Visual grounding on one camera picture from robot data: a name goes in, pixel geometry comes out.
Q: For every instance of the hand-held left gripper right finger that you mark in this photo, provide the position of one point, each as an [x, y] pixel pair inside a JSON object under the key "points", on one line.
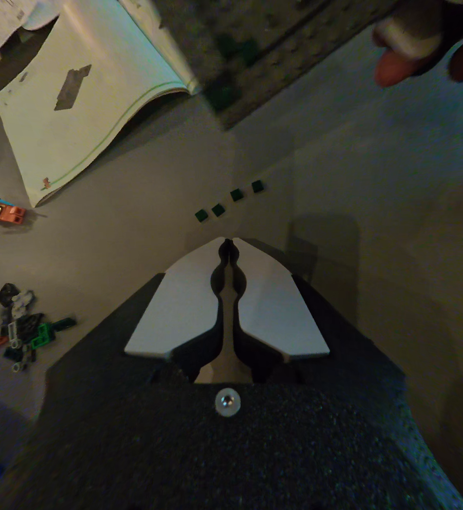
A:
{"points": [[275, 310]]}

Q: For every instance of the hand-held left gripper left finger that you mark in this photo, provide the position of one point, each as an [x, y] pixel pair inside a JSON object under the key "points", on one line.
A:
{"points": [[183, 310]]}

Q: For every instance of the small green square tile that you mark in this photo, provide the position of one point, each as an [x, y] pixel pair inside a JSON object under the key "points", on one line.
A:
{"points": [[201, 215], [257, 186], [236, 195], [218, 210]]}

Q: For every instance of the grey brick baseplate build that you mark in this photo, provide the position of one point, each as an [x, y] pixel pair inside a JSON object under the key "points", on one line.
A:
{"points": [[295, 40]]}

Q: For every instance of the grey desk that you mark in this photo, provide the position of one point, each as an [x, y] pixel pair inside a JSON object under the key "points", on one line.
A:
{"points": [[375, 199]]}

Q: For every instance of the person's right hand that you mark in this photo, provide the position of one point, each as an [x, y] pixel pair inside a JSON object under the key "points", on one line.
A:
{"points": [[394, 71]]}

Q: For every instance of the pile of small brick pieces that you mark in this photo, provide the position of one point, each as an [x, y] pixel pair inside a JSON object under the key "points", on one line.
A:
{"points": [[28, 326]]}

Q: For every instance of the open instruction booklet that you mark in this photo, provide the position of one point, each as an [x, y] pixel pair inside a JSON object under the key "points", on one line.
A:
{"points": [[76, 139]]}

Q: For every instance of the orange brick model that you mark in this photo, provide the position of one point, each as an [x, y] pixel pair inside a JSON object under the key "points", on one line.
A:
{"points": [[4, 213]]}

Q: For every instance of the white printed paper sheet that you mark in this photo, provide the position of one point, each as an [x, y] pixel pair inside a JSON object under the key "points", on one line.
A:
{"points": [[0, 20]]}

